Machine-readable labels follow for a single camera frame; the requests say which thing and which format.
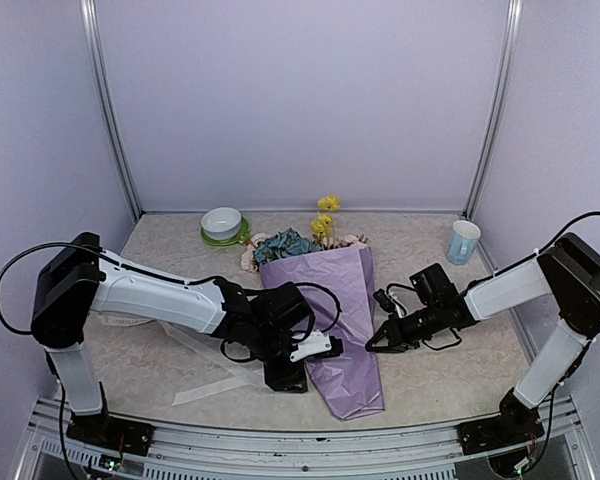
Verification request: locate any front aluminium rail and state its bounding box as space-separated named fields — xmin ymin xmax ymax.
xmin=27 ymin=394 xmax=594 ymax=480

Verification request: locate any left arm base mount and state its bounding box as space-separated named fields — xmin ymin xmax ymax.
xmin=67 ymin=416 xmax=154 ymax=456

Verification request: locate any white ceramic bowl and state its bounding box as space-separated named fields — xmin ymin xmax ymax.
xmin=201 ymin=207 xmax=242 ymax=241

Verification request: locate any aluminium frame post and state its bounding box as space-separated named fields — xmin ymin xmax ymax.
xmin=462 ymin=0 xmax=523 ymax=219
xmin=79 ymin=0 xmax=144 ymax=223

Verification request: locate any light blue mug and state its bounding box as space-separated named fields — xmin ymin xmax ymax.
xmin=446 ymin=220 xmax=481 ymax=266

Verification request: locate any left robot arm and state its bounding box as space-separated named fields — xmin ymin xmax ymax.
xmin=0 ymin=232 xmax=344 ymax=445

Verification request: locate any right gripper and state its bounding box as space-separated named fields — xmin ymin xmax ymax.
xmin=366 ymin=301 xmax=443 ymax=352

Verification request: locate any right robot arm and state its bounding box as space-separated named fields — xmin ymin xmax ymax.
xmin=365 ymin=227 xmax=600 ymax=444

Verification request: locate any left aluminium frame post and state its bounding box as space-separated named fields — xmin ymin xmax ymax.
xmin=79 ymin=0 xmax=144 ymax=223

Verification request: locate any clear printed cellophane wrap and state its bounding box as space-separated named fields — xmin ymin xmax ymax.
xmin=89 ymin=315 xmax=271 ymax=407

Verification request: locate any pink fake rose bunch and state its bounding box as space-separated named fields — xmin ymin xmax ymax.
xmin=240 ymin=233 xmax=268 ymax=274

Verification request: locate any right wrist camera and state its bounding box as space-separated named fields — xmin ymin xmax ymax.
xmin=373 ymin=289 xmax=404 ymax=318

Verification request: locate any blue fake flower bunch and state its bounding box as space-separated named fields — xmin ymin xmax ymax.
xmin=254 ymin=228 xmax=322 ymax=266

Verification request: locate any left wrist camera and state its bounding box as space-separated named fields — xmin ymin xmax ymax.
xmin=289 ymin=331 xmax=344 ymax=363

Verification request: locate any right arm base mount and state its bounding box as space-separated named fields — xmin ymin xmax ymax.
xmin=457 ymin=416 xmax=545 ymax=455

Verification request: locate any right aluminium frame post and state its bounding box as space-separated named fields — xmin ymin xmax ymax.
xmin=462 ymin=0 xmax=523 ymax=219

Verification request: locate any yellow fake flower stem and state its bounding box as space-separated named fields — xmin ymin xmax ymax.
xmin=310 ymin=195 xmax=341 ymax=249

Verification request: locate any purple wrapping paper sheet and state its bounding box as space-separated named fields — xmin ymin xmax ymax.
xmin=260 ymin=245 xmax=385 ymax=421

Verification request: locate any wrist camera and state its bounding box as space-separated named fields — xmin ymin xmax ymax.
xmin=373 ymin=289 xmax=404 ymax=318
xmin=289 ymin=331 xmax=344 ymax=363

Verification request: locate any green plate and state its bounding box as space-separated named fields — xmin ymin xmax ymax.
xmin=200 ymin=217 xmax=250 ymax=247

